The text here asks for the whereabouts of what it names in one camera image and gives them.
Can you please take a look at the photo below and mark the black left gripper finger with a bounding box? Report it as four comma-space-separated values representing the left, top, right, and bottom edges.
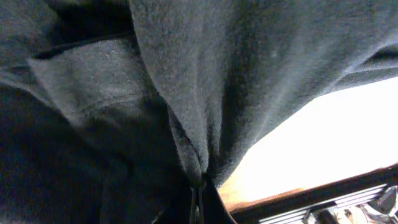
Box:
201, 175, 236, 224

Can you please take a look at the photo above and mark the dark green t-shirt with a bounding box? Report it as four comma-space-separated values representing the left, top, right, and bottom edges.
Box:
1, 0, 397, 223

